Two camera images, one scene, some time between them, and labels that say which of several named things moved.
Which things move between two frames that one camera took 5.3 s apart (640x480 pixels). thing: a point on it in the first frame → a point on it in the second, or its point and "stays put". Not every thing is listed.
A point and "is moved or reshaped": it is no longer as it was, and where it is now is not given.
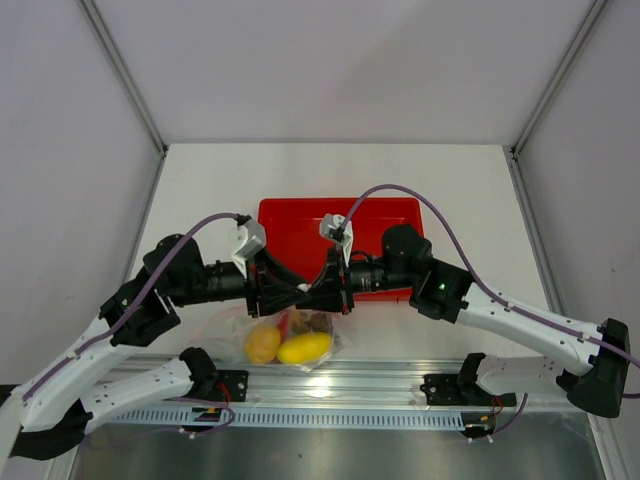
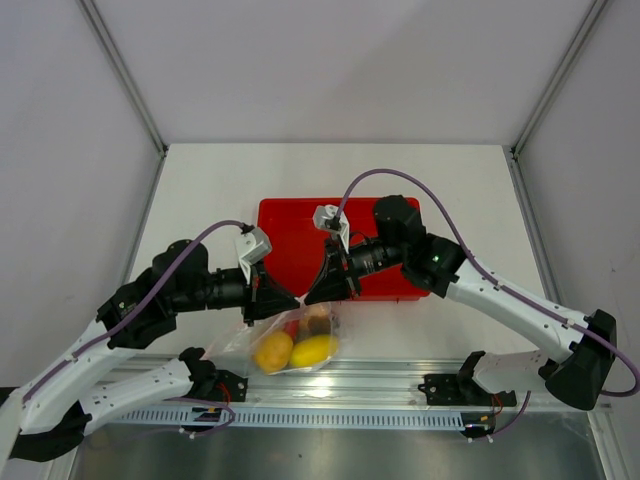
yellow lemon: x=262 y=344 → x=273 y=351
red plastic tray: x=292 y=232 stays put
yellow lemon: x=305 y=347 is moved or reshaped
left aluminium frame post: x=125 y=74 stays put
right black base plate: x=444 y=389 stays put
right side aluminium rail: x=542 y=258 stays put
